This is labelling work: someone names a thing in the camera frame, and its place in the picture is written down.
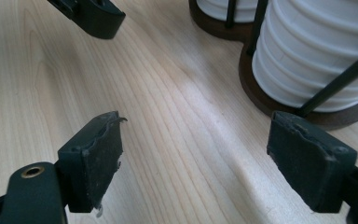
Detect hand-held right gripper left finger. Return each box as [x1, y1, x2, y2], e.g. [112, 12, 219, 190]
[57, 110, 129, 214]

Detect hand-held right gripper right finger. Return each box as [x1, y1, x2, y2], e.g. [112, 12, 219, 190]
[266, 110, 358, 214]

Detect dark wooden cup holder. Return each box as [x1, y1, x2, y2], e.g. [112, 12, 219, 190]
[188, 0, 358, 131]

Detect stack of white paper cups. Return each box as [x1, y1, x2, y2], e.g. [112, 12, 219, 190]
[251, 0, 358, 114]
[195, 0, 259, 23]

